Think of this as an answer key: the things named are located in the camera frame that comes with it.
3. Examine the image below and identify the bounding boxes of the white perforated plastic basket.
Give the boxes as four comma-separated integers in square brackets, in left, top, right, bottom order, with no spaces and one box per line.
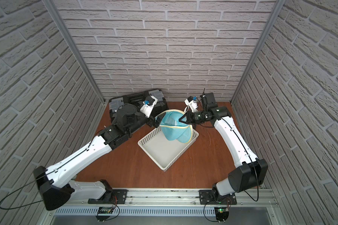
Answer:
[138,127,199,172]

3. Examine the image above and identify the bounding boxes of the right controller circuit board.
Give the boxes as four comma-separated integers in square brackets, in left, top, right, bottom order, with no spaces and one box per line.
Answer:
[214,207,229,223]

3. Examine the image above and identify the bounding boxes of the aluminium corner post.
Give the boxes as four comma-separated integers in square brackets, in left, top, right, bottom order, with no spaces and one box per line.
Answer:
[43,0,106,104]
[230,0,285,104]

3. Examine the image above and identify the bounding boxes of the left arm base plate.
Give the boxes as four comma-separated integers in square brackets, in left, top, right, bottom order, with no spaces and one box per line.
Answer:
[88,189,128,204]

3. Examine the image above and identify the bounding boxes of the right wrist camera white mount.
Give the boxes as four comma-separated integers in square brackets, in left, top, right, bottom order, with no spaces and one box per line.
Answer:
[185,96,198,112]

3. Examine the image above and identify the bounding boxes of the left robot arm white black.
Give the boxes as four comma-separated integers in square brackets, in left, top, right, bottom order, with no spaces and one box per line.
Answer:
[33,104,165,211]

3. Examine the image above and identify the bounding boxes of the left aluminium corner post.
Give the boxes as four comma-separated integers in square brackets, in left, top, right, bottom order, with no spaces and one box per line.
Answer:
[43,0,106,104]

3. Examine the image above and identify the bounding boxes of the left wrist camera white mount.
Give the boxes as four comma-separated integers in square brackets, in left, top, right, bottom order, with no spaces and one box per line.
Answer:
[140,96,158,118]

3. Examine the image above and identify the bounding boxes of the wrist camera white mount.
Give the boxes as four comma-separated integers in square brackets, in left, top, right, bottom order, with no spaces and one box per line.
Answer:
[140,96,158,118]
[185,96,198,112]

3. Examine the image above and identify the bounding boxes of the right aluminium corner post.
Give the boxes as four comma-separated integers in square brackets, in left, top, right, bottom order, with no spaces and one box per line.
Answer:
[230,0,285,104]

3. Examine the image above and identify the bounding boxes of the left controller circuit board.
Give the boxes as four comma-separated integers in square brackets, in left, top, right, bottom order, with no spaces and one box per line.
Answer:
[96,207,115,222]

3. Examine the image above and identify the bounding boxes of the black plastic toolbox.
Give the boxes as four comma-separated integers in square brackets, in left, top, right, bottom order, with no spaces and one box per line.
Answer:
[109,89,169,122]

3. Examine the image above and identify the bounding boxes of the teal mesh laundry bag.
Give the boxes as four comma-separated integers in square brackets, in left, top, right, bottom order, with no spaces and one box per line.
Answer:
[156,109,193,143]

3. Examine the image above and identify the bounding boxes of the controller circuit board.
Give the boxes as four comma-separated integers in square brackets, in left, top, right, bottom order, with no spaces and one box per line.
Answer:
[96,207,115,222]
[214,207,229,223]

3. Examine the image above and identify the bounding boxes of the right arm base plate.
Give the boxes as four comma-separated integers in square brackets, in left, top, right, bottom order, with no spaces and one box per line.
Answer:
[199,189,237,205]

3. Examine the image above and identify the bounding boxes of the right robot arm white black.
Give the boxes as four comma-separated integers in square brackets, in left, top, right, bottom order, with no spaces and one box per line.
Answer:
[179,93,268,198]

